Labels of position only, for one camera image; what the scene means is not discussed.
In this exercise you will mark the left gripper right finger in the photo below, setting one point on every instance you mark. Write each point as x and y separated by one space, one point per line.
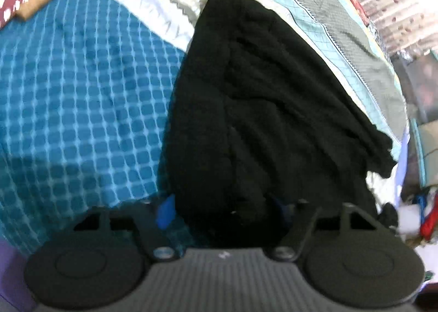
302 218

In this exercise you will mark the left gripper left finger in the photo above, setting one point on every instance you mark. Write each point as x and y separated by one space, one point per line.
151 221

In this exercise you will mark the black pants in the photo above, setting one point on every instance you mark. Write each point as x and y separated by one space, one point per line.
257 122

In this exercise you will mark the blue checkered bedsheet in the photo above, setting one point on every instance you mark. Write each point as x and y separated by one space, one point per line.
85 92

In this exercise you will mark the grey teal striped blanket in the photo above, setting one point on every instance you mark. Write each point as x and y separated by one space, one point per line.
338 33

